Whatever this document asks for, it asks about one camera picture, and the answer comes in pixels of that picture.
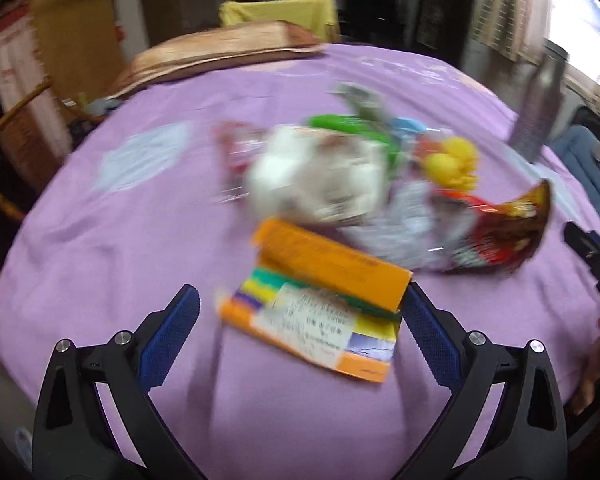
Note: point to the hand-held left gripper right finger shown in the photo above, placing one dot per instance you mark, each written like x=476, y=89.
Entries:
x=430, y=340

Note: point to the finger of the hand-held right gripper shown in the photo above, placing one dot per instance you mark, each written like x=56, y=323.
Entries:
x=592, y=255

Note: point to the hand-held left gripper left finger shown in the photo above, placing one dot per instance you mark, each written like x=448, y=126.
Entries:
x=172, y=332

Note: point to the orange cardboard box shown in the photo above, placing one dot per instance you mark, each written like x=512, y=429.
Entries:
x=325, y=265

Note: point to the green drink carton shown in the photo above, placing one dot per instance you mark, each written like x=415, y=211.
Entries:
x=352, y=127

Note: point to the person's right hand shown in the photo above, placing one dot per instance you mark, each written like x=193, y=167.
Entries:
x=595, y=365

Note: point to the purple bedsheet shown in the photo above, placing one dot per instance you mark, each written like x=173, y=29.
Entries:
x=130, y=260

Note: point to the red snack bag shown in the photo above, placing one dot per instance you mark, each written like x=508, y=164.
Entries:
x=500, y=235

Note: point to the blue cloth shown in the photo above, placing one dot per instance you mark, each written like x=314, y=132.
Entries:
x=582, y=160

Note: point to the silver foil wrapper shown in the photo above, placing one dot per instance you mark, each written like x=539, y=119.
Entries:
x=405, y=230

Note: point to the grey silver object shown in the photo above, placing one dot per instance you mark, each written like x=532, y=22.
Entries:
x=537, y=105

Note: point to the yellow rubber duck toy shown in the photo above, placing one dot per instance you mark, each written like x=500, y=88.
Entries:
x=452, y=162

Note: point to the small red wrapper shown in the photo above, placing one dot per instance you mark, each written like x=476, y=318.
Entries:
x=235, y=152

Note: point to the white medicine box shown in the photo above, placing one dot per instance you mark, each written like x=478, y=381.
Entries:
x=310, y=180

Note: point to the window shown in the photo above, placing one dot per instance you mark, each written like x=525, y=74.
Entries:
x=585, y=15

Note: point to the grey green wrapper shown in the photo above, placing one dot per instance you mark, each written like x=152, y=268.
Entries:
x=365, y=100

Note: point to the checked curtain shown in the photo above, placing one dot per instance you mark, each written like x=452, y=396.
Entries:
x=510, y=5

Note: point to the wooden chair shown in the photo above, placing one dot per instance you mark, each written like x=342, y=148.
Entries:
x=10, y=125

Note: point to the brown patterned pillow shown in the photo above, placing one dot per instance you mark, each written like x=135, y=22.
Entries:
x=215, y=50

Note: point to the orange wooden wardrobe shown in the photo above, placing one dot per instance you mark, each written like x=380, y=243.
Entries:
x=75, y=35

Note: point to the white patterned cloth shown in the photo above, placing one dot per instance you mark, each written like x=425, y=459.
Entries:
x=15, y=60

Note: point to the black hanging clothing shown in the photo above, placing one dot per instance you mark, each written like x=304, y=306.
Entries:
x=372, y=5

